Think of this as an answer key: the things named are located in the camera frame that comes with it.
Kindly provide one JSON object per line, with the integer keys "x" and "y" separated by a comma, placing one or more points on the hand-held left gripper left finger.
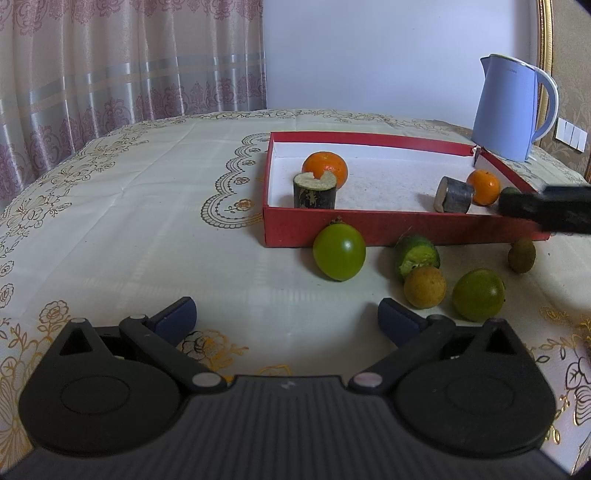
{"x": 173, "y": 318}

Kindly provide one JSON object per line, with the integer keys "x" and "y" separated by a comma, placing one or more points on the gold wall trim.
{"x": 547, "y": 37}

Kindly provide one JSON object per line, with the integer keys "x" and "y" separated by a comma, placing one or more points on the large orange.
{"x": 325, "y": 165}

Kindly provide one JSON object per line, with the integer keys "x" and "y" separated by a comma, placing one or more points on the cream floral tablecloth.
{"x": 138, "y": 230}

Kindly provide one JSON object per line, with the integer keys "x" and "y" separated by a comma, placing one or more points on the red shallow cardboard box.
{"x": 392, "y": 184}

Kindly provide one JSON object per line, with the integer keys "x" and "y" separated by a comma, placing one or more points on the pink patterned curtain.
{"x": 115, "y": 69}

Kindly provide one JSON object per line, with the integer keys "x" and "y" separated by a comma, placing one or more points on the small green round fruit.
{"x": 478, "y": 295}

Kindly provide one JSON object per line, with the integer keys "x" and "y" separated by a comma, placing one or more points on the small orange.
{"x": 483, "y": 187}

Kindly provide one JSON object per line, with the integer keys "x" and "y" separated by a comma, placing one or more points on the pale sugarcane piece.
{"x": 314, "y": 196}

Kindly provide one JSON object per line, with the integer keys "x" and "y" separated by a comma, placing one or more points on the large green round fruit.
{"x": 339, "y": 251}

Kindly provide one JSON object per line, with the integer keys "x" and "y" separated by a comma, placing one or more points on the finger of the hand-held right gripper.
{"x": 549, "y": 212}
{"x": 568, "y": 190}

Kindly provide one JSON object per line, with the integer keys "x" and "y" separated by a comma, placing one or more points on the light blue electric kettle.
{"x": 505, "y": 106}

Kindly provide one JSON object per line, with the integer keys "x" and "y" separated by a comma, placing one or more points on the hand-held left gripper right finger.
{"x": 399, "y": 321}

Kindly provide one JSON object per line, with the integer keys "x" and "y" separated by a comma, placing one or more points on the white wall switch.
{"x": 570, "y": 134}

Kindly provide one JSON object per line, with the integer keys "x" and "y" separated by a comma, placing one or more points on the brown longan with stem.
{"x": 521, "y": 255}

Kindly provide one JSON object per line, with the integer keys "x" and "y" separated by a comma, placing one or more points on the dark sugarcane piece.
{"x": 457, "y": 196}

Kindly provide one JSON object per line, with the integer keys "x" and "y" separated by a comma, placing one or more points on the cut green fruit half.
{"x": 415, "y": 251}
{"x": 510, "y": 190}

